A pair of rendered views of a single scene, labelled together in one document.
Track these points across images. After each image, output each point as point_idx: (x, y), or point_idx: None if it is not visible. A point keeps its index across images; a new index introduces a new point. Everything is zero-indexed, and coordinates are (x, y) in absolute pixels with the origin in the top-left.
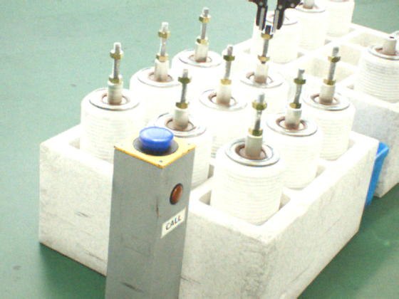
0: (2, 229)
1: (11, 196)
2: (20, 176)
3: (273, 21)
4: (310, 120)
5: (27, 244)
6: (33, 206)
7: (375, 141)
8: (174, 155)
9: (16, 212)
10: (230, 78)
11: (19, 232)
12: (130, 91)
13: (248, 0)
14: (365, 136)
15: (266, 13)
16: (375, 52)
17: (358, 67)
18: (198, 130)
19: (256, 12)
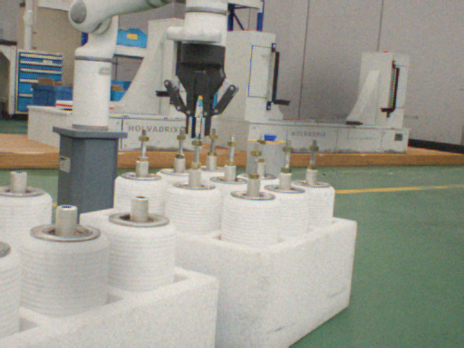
0: (381, 313)
1: (400, 331)
2: (410, 345)
3: (195, 127)
4: (164, 171)
5: (355, 305)
6: (374, 325)
7: (85, 213)
8: (257, 139)
9: (383, 322)
10: (227, 160)
11: (368, 311)
12: (302, 184)
13: (220, 113)
14: (91, 215)
15: (200, 124)
16: (38, 190)
17: (49, 219)
18: (246, 173)
19: (210, 123)
